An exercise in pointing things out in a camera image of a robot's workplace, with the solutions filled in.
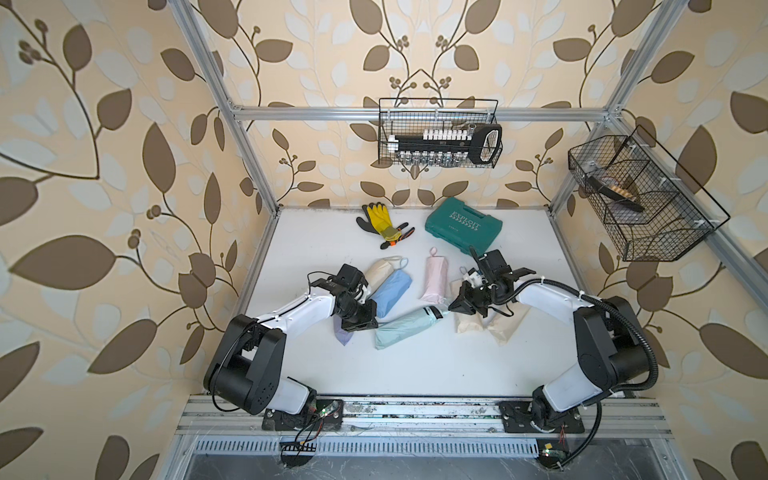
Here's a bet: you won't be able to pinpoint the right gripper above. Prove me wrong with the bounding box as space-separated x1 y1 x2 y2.
448 280 503 317

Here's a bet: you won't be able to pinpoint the purple umbrella sleeve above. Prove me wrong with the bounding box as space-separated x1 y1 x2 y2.
333 315 353 346

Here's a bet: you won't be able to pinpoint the mint green umbrella sleeve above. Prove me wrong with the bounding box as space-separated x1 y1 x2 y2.
375 307 440 350

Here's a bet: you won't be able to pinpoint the beige sleeved umbrella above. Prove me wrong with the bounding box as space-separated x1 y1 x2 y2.
364 256 409 295

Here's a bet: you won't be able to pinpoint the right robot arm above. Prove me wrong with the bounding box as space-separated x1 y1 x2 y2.
449 249 659 421

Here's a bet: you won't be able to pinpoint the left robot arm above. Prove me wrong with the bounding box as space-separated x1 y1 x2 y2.
203 264 378 415

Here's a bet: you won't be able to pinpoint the cream sleeved umbrella middle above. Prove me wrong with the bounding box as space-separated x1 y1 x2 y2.
450 280 485 334

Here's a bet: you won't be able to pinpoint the cream sleeved umbrella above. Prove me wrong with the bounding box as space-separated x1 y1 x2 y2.
450 280 485 334
487 303 530 346

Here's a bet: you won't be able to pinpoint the cream sleeved umbrella right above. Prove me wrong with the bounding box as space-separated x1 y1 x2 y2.
487 303 530 346

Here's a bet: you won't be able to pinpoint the blue sleeved umbrella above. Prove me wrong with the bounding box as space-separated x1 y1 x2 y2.
371 269 412 319

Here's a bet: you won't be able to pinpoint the pink sleeved umbrella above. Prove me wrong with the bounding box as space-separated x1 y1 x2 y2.
420 247 448 304

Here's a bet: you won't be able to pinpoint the green plastic tool case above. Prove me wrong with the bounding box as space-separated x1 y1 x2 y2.
425 197 503 254

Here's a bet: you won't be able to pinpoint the orange black pliers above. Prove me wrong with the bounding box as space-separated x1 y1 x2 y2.
379 225 416 251

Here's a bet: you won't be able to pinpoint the yellow black work glove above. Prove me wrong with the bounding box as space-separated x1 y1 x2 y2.
356 202 407 245

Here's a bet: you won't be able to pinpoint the black socket set holder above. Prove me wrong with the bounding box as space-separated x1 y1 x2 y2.
383 123 503 168

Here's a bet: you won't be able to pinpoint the tool in right basket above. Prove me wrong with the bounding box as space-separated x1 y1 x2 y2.
587 175 645 213

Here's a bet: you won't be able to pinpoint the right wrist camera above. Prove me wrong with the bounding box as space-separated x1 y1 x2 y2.
464 268 484 288

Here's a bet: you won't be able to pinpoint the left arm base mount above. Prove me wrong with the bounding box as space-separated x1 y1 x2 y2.
262 397 345 433

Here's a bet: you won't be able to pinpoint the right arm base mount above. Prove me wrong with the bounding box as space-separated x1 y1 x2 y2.
498 399 585 434

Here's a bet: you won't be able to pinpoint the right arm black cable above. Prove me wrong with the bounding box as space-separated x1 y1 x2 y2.
491 277 660 470

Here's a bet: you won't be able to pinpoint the aluminium front rail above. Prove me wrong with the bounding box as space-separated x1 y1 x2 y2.
176 394 673 440

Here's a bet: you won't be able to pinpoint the back wire basket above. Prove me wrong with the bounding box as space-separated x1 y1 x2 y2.
376 97 503 169

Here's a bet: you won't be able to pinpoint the wire basket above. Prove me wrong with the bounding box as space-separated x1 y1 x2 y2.
376 97 503 169
568 125 731 262

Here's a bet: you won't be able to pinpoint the right wire basket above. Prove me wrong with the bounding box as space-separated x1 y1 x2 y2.
568 125 731 262

